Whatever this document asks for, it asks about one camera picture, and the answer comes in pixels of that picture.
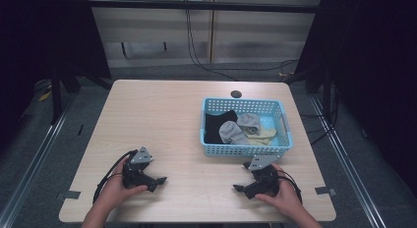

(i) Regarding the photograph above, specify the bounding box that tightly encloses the black floor cable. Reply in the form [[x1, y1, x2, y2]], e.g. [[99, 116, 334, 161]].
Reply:
[[300, 89, 342, 147]]

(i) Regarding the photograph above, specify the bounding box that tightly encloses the person's left hand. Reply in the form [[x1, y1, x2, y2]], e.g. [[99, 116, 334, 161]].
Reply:
[[93, 156, 149, 212]]

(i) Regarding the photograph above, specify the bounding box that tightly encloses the metal floor rail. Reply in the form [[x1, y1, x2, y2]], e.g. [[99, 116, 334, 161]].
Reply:
[[0, 89, 81, 228], [309, 93, 389, 228]]

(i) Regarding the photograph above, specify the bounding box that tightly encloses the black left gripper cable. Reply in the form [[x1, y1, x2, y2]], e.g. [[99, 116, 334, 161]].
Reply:
[[92, 149, 139, 203]]

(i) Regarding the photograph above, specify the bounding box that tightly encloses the black curtain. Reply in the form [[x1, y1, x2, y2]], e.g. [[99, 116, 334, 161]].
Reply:
[[0, 0, 112, 150], [294, 0, 417, 198]]

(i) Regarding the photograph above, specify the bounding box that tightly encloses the pale yellow sock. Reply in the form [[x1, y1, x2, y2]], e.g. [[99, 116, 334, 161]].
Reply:
[[246, 136, 273, 146], [249, 123, 278, 140]]

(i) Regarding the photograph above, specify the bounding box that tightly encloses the black sock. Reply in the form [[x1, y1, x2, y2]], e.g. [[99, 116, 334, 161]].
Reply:
[[204, 109, 239, 145]]

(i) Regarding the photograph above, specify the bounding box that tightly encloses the grey sock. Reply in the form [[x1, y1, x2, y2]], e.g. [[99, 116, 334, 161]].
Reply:
[[218, 120, 251, 146], [236, 112, 263, 136]]

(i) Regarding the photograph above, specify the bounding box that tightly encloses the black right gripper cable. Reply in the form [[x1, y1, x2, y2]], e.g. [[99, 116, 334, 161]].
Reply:
[[277, 169, 303, 203]]

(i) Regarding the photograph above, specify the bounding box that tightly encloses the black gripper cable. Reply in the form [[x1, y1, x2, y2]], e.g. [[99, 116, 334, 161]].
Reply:
[[92, 149, 139, 203], [277, 169, 303, 203]]

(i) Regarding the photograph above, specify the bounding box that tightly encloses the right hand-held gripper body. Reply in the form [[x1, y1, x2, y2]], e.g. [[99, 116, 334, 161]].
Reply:
[[244, 154, 281, 200]]

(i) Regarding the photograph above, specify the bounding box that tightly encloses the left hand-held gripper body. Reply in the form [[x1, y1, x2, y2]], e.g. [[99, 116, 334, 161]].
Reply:
[[121, 146, 159, 194]]

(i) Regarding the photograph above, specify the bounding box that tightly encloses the black metal stand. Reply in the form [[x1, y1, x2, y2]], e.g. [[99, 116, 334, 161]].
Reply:
[[48, 66, 114, 126], [283, 63, 332, 124]]

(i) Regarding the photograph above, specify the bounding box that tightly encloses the light blue plastic basket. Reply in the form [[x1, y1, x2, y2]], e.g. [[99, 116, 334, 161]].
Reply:
[[199, 96, 294, 158]]

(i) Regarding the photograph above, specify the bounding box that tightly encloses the person's right hand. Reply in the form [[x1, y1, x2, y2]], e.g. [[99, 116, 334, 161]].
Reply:
[[255, 163, 308, 220]]

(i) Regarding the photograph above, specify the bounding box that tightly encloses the black wall cable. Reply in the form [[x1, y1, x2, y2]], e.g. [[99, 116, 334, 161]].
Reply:
[[185, 0, 241, 83], [187, 8, 299, 73]]

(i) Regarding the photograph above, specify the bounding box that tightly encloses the black horizontal bar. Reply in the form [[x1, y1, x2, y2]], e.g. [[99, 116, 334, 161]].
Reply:
[[88, 0, 324, 15]]

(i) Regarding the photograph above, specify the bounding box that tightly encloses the yellow object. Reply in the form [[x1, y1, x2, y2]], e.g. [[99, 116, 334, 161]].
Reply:
[[37, 89, 53, 102]]

